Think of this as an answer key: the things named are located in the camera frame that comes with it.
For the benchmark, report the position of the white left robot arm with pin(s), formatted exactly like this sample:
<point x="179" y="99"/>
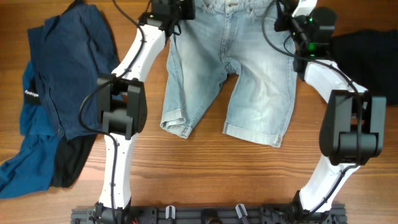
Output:
<point x="122" y="105"/>

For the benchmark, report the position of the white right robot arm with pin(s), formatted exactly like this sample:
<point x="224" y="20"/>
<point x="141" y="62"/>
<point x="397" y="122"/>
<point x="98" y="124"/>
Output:
<point x="352" y="130"/>

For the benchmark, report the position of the navy blue shirt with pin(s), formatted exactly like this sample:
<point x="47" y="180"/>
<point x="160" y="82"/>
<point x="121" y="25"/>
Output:
<point x="68" y="53"/>

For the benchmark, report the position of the light blue denim shorts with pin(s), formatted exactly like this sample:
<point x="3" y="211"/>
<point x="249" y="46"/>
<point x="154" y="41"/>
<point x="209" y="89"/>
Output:
<point x="231" y="37"/>

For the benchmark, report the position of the black garment under shirts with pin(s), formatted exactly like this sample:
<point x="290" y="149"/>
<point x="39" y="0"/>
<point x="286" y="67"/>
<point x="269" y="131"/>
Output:
<point x="70" y="158"/>

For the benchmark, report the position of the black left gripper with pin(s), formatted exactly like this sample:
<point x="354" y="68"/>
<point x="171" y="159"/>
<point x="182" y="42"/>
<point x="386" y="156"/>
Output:
<point x="187" y="13"/>

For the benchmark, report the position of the teal blue garment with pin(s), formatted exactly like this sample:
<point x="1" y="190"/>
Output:
<point x="32" y="168"/>

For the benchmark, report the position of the black folded garment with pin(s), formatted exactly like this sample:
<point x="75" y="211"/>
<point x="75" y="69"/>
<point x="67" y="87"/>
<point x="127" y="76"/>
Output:
<point x="369" y="57"/>

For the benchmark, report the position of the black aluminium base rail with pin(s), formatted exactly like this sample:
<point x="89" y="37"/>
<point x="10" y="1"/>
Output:
<point x="271" y="213"/>

